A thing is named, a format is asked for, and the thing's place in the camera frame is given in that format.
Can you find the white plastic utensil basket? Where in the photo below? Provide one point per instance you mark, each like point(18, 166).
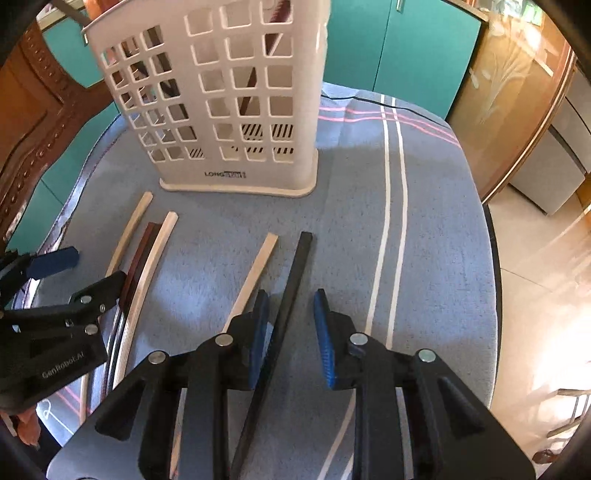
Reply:
point(240, 184)

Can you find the person's left hand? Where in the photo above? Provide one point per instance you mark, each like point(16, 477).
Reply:
point(28, 427)

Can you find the slatted wooden chair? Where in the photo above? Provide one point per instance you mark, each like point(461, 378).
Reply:
point(572, 397)

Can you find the grey refrigerator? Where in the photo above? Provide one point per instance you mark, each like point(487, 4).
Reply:
point(549, 175)

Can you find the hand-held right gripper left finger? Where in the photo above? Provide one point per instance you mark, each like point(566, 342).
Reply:
point(258, 339)

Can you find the carved wooden chair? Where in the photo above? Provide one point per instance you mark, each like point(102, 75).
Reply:
point(27, 115)

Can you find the wood-framed glass sliding door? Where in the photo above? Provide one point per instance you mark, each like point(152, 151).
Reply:
point(508, 92)

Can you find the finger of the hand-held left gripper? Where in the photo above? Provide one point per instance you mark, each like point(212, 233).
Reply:
point(55, 261)
point(101, 288)

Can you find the brown chopstick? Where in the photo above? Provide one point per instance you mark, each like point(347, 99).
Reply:
point(141, 258)
point(251, 90)

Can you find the blue plaid cloth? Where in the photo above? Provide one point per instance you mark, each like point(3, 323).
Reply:
point(332, 207)

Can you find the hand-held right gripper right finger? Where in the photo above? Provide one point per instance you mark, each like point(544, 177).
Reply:
point(325, 344)

